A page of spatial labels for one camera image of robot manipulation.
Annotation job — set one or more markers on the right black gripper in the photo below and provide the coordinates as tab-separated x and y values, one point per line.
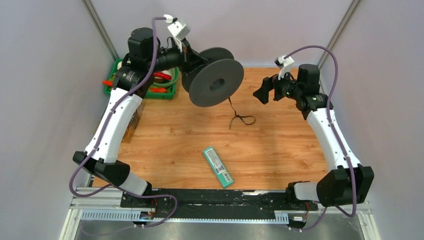
272	82

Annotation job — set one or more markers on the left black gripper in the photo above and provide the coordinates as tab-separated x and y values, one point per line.
190	60

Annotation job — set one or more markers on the dark grey cable spool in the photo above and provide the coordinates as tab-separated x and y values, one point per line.
215	82

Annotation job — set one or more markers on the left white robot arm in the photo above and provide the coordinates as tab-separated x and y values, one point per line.
130	85

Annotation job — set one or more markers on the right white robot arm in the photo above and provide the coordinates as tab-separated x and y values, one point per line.
347	181

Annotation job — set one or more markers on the green toy long beans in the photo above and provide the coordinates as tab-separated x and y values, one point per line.
161	83

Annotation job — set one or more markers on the red toy chili pepper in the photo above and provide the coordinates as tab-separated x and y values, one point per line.
162	75

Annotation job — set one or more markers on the green plastic tray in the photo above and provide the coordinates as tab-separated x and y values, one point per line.
149	95

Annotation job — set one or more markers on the orange toy sausage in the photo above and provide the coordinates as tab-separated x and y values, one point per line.
161	90

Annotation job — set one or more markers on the orange toy carrot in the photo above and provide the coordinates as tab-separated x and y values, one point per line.
108	83

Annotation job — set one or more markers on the teal rectangular box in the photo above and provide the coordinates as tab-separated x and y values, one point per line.
218	167

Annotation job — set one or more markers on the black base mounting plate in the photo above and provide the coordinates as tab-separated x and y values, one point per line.
225	204

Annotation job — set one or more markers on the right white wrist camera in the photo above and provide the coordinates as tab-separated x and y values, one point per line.
284	62

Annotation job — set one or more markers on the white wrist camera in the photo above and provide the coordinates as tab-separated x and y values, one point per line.
178	29
284	62

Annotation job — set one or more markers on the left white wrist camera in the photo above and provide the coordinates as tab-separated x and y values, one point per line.
178	29

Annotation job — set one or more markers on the clear box of wires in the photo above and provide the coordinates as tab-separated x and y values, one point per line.
132	125

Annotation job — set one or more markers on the aluminium frame rail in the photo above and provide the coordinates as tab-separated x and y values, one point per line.
105	206

